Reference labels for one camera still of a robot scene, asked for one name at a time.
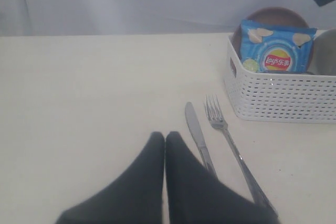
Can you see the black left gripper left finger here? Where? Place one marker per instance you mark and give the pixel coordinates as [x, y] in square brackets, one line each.
[134, 197]

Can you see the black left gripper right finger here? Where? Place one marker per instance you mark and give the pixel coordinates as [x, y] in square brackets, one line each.
[196, 196]

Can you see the silver fork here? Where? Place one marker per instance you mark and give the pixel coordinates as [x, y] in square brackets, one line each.
[218, 122]

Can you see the silver table knife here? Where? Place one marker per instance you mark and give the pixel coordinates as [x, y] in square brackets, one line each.
[198, 137]

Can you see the white perforated plastic basket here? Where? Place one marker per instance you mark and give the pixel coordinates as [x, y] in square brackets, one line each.
[270, 97]

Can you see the blue chips bag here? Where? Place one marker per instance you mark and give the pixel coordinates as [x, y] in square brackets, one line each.
[267, 48]

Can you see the white ceramic bowl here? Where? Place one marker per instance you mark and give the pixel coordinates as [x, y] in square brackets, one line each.
[323, 60]

